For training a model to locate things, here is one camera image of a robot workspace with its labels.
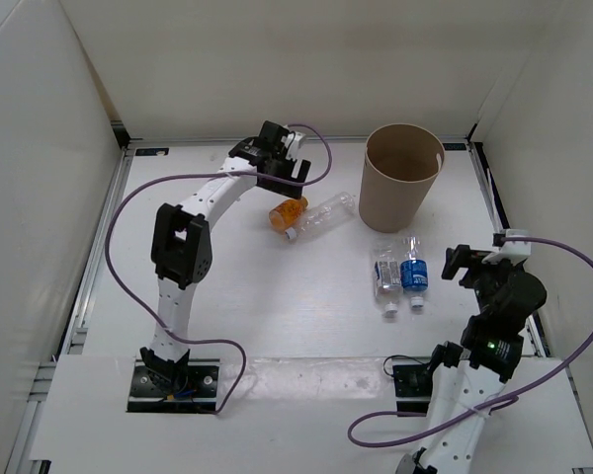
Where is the aluminium table frame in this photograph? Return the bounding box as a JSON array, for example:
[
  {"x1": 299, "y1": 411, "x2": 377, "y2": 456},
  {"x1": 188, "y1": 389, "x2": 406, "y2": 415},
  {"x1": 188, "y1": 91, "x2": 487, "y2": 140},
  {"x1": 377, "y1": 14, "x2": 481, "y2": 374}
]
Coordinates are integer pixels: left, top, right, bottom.
[{"x1": 4, "y1": 118, "x2": 593, "y2": 474}]

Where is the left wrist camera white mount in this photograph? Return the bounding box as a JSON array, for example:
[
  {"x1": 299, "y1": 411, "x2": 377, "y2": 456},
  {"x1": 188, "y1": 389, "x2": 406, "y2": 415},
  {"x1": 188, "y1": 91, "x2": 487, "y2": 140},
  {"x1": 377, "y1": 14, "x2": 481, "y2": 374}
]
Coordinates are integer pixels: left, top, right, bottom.
[{"x1": 284, "y1": 130, "x2": 306, "y2": 161}]

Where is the orange plastic bottle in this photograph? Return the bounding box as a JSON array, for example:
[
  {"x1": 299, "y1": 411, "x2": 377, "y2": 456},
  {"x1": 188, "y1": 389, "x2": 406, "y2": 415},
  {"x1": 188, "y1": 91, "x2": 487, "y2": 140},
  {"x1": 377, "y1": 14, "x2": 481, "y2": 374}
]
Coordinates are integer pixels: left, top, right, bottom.
[{"x1": 268, "y1": 197, "x2": 308, "y2": 232}]

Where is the blue label Pocari Sweat bottle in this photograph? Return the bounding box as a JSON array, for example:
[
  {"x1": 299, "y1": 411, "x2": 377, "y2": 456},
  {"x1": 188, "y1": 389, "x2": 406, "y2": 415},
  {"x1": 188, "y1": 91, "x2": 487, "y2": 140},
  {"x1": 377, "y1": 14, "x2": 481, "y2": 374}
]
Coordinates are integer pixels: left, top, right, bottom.
[{"x1": 400, "y1": 236, "x2": 429, "y2": 312}]

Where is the clear bottle white orange label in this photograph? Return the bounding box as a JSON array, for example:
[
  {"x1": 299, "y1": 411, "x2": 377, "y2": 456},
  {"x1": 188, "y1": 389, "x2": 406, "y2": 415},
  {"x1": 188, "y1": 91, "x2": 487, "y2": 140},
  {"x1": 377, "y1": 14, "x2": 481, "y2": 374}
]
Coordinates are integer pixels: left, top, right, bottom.
[{"x1": 372, "y1": 240, "x2": 403, "y2": 319}]

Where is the brown cardboard bin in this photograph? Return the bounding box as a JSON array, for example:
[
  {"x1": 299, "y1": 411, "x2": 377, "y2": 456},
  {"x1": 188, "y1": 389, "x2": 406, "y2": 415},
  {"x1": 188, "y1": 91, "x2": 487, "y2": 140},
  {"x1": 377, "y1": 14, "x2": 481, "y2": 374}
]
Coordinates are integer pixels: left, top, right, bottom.
[{"x1": 359, "y1": 123, "x2": 445, "y2": 233}]

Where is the clear plastic bottle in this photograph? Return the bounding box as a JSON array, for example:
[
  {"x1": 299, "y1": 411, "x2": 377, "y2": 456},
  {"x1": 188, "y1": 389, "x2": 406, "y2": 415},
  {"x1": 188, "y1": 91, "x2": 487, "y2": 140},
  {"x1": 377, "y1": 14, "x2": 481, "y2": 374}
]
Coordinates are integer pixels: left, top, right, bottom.
[{"x1": 285, "y1": 192, "x2": 356, "y2": 243}]

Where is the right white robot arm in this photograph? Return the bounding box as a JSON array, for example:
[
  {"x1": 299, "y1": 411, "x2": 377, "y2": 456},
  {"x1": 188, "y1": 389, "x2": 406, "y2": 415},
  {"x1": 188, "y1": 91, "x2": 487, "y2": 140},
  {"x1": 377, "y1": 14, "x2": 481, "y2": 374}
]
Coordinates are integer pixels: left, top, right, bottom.
[{"x1": 396, "y1": 242, "x2": 547, "y2": 473}]

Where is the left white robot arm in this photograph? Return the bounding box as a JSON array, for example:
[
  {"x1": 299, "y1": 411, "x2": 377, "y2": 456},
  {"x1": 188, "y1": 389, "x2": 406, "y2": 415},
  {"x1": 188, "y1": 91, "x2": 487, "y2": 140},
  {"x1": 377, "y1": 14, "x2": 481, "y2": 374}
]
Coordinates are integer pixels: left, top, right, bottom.
[{"x1": 140, "y1": 121, "x2": 310, "y2": 395}]

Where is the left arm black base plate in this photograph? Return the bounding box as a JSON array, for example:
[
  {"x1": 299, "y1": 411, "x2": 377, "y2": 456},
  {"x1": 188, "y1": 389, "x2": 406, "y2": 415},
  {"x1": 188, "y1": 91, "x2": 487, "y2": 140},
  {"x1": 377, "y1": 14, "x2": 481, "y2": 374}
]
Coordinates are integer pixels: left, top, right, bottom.
[{"x1": 126, "y1": 358, "x2": 220, "y2": 414}]

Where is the white front board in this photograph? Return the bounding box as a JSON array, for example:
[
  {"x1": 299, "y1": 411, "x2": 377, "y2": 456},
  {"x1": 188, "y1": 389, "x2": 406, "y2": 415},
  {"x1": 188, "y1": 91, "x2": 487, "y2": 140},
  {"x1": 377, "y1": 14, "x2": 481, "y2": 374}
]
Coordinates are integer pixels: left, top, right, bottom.
[{"x1": 31, "y1": 355, "x2": 593, "y2": 473}]

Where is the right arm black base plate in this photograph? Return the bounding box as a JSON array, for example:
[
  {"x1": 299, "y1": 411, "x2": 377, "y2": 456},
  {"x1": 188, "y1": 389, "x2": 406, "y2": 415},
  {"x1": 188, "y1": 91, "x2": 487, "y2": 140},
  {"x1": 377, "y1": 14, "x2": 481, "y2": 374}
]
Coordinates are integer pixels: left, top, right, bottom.
[{"x1": 382, "y1": 355, "x2": 433, "y2": 417}]

